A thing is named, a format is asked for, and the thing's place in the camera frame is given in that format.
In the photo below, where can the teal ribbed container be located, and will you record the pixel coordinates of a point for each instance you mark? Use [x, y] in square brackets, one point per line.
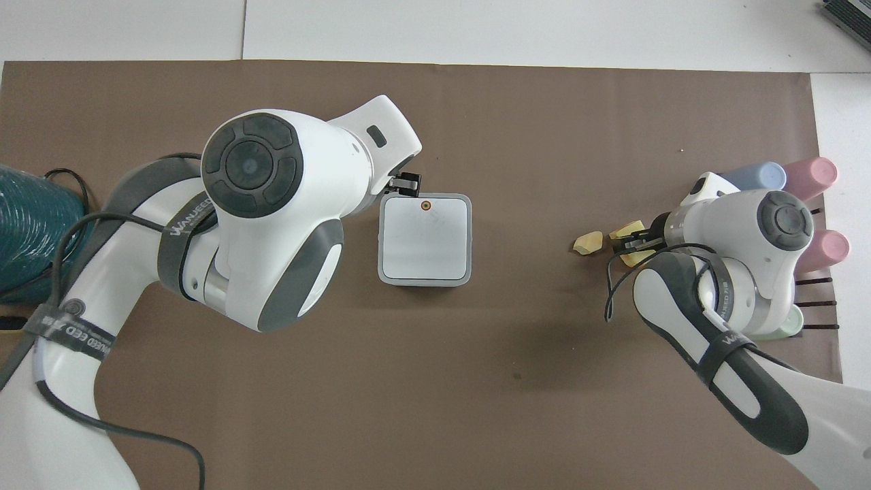
[30, 224]

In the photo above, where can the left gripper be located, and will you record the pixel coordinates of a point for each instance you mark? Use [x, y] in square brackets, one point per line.
[407, 185]

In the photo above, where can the white bin with grey rim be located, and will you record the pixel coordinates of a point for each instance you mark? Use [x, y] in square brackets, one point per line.
[425, 239]

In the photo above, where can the blue cup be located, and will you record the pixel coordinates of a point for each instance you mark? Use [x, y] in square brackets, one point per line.
[755, 175]

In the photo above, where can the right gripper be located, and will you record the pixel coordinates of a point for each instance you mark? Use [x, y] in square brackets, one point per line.
[658, 231]

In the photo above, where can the pink cup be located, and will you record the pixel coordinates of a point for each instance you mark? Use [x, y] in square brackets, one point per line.
[810, 177]
[827, 250]

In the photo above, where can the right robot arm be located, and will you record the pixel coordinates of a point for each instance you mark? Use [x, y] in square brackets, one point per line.
[735, 224]

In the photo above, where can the pale green cup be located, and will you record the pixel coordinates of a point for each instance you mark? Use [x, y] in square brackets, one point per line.
[789, 327]

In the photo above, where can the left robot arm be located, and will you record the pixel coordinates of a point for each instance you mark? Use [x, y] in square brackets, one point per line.
[272, 272]

